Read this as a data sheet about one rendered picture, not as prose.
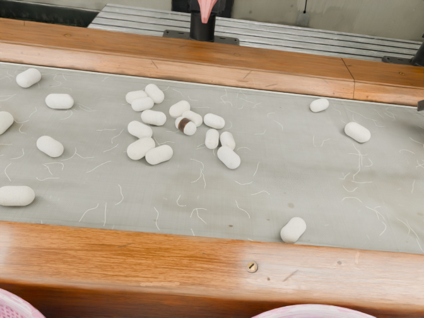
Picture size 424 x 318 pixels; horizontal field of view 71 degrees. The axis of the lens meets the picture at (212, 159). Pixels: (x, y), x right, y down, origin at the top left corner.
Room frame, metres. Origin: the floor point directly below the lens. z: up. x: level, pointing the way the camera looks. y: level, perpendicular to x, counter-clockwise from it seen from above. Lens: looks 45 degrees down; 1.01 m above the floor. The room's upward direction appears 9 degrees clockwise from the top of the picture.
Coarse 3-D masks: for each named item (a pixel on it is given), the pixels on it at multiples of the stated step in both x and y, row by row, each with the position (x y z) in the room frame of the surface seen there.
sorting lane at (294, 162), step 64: (0, 64) 0.41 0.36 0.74; (64, 128) 0.29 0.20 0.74; (256, 128) 0.35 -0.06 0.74; (320, 128) 0.37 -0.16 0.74; (384, 128) 0.40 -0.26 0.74; (64, 192) 0.19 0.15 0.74; (128, 192) 0.20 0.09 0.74; (192, 192) 0.21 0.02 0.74; (256, 192) 0.23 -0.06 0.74; (320, 192) 0.24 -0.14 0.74; (384, 192) 0.26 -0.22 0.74
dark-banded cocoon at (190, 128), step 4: (176, 120) 0.32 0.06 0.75; (176, 124) 0.31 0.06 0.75; (188, 124) 0.31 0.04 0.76; (192, 124) 0.31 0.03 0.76; (184, 128) 0.31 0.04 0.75; (188, 128) 0.31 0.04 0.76; (192, 128) 0.31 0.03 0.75; (184, 132) 0.31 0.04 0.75; (188, 132) 0.30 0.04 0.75; (192, 132) 0.31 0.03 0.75
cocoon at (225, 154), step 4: (220, 148) 0.27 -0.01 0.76; (224, 148) 0.27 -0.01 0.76; (228, 148) 0.27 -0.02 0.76; (220, 152) 0.27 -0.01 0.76; (224, 152) 0.27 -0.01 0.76; (228, 152) 0.27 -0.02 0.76; (232, 152) 0.27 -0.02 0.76; (220, 156) 0.26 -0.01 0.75; (224, 156) 0.26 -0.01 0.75; (228, 156) 0.26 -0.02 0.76; (232, 156) 0.26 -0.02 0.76; (236, 156) 0.26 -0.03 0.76; (224, 160) 0.26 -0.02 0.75; (228, 160) 0.26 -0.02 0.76; (232, 160) 0.26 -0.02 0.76; (236, 160) 0.26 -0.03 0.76; (228, 164) 0.25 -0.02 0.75; (232, 164) 0.25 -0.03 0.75; (236, 164) 0.25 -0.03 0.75; (232, 168) 0.25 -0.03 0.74
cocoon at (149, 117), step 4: (144, 112) 0.32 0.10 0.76; (148, 112) 0.32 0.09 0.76; (152, 112) 0.32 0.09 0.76; (156, 112) 0.32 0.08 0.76; (160, 112) 0.32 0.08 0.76; (144, 116) 0.32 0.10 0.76; (148, 116) 0.32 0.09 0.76; (152, 116) 0.32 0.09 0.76; (156, 116) 0.32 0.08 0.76; (160, 116) 0.32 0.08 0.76; (164, 116) 0.32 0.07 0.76; (144, 120) 0.31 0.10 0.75; (148, 120) 0.31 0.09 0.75; (152, 120) 0.31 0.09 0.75; (156, 120) 0.31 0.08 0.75; (160, 120) 0.31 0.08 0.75; (164, 120) 0.32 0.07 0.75; (156, 124) 0.31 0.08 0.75; (160, 124) 0.31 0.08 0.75
